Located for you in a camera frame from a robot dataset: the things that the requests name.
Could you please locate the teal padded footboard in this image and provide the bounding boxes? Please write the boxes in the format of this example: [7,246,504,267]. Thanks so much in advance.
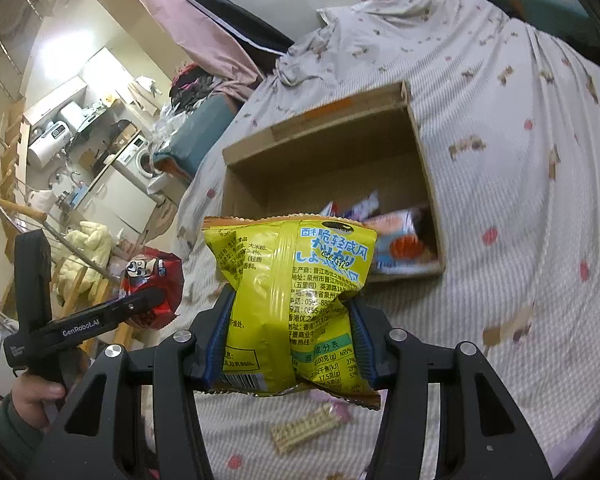
[152,95,243,178]

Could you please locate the yellow snack packet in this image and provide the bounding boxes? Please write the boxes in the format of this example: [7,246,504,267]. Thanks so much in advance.
[202,214,382,411]

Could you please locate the wooden rail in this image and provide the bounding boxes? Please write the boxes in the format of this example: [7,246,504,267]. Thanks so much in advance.
[0,192,48,221]

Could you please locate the pale blue orange-photo packet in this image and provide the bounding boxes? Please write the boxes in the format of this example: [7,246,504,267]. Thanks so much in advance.
[367,207,438,276]

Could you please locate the teal headboard cushion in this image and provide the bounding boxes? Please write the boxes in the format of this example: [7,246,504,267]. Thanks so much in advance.
[464,0,600,36]

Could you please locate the gold biscuit packet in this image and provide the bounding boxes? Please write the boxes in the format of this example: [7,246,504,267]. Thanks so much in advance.
[270,395,353,456]

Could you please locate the white water heater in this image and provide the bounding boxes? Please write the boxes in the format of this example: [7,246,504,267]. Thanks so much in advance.
[27,120,76,168]

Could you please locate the person's left hand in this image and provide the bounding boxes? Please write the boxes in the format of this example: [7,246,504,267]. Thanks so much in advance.
[11,372,67,431]

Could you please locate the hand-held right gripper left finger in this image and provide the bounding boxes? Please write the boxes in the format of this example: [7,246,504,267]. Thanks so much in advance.
[40,285,238,480]

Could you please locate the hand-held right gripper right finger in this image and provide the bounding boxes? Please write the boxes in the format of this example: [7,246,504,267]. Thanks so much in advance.
[347,297,553,480]

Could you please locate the white kitchen counter cabinet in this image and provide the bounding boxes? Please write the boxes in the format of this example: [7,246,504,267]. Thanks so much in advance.
[77,160,156,233]

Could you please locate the person's left forearm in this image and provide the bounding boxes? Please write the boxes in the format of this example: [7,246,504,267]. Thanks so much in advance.
[0,392,46,480]

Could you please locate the pale yellow jacket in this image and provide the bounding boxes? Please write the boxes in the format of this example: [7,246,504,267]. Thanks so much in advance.
[55,221,113,306]

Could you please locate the white washing machine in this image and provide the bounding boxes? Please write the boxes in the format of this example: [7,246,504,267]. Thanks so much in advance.
[112,135,163,196]

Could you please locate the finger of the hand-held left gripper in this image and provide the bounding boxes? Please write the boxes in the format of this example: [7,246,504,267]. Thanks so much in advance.
[94,287,167,332]

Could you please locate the pink curtain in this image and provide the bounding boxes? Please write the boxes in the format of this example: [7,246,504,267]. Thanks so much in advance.
[111,0,266,96]

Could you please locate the dark curtain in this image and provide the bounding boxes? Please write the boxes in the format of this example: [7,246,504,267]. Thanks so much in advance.
[130,0,296,56]

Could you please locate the pile of clothes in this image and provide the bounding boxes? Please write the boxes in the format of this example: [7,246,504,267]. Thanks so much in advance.
[169,62,231,113]

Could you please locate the brown cardboard box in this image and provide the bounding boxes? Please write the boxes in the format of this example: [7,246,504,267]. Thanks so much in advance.
[221,80,446,283]

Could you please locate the white wall cabinet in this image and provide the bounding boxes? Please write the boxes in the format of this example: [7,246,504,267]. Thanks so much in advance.
[22,77,88,126]

